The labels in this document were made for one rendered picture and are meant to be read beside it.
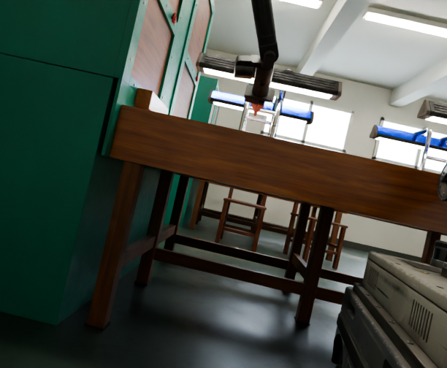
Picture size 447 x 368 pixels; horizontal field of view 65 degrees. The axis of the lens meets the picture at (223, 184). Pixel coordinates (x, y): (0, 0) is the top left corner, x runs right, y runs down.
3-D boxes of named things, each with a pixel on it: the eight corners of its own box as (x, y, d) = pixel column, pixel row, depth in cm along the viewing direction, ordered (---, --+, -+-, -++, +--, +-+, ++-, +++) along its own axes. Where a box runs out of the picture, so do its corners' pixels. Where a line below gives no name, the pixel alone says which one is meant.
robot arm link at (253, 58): (276, 53, 106) (274, 39, 112) (239, 49, 106) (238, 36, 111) (269, 87, 115) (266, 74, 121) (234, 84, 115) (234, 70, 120)
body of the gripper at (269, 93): (246, 88, 126) (249, 70, 120) (274, 94, 126) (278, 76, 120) (243, 99, 122) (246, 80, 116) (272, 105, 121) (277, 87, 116)
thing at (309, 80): (341, 96, 146) (345, 79, 146) (195, 65, 149) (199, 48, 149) (336, 101, 154) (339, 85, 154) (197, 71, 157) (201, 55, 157)
